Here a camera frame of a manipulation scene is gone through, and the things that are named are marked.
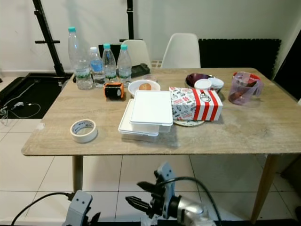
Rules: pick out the black slanted stand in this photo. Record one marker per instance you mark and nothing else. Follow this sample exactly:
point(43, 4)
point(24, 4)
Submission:
point(49, 37)

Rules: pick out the black case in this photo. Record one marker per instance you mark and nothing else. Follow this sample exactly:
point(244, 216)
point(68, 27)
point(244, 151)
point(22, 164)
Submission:
point(140, 70)

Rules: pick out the black upright pole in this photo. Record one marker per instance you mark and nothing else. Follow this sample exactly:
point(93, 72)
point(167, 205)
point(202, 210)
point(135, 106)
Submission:
point(130, 19)

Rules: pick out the patterned plate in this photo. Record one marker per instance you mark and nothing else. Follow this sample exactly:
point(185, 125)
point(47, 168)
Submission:
point(188, 123)

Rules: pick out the white lidded food container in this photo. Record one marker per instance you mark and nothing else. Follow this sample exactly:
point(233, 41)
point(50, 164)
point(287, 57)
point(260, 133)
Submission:
point(150, 108)
point(124, 123)

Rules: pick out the white masking tape roll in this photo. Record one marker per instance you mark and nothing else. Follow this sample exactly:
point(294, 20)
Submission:
point(75, 133)

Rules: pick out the red and black bowl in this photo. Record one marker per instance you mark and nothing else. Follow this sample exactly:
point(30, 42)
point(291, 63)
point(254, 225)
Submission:
point(255, 76)

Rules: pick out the small bottle white cap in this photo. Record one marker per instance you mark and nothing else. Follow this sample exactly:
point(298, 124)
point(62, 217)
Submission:
point(97, 66)

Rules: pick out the light wooden dining table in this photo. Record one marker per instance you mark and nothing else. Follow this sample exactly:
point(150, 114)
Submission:
point(61, 113)

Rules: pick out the dark purple bowl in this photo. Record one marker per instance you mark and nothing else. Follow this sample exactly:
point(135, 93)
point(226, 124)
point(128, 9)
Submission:
point(192, 79)

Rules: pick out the brown bun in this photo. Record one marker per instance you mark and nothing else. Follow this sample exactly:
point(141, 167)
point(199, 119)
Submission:
point(145, 86)

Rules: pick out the red white KFC box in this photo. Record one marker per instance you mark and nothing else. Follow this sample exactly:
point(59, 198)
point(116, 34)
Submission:
point(197, 103)

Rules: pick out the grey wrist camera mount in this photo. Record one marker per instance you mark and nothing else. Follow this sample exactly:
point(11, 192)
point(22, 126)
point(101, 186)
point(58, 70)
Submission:
point(80, 207)
point(166, 176)

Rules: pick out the black foam wall panel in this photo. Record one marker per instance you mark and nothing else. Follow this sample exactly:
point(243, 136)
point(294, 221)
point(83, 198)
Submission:
point(240, 56)

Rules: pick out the small white bowl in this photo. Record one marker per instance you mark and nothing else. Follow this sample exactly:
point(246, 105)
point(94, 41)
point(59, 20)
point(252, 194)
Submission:
point(202, 84)
point(217, 83)

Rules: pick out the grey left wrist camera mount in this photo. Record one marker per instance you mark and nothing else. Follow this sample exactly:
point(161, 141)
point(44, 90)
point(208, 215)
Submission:
point(80, 207)

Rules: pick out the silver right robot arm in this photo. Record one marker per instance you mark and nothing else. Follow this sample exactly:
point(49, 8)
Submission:
point(193, 212)

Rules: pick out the orange black tape measure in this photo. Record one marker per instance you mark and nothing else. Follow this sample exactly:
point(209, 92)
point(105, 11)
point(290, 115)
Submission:
point(114, 91)

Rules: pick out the clear water bottle teal cap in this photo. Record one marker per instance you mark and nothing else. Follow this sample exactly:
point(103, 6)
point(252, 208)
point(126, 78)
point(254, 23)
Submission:
point(109, 63)
point(124, 66)

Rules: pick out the tall clear bottle teal cap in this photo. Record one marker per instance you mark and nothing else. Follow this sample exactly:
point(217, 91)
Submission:
point(81, 70)

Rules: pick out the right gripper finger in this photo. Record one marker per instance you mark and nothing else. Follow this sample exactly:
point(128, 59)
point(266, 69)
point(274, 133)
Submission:
point(150, 188)
point(141, 205)

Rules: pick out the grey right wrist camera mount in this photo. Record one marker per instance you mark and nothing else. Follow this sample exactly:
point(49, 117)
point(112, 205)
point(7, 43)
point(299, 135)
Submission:
point(166, 176)

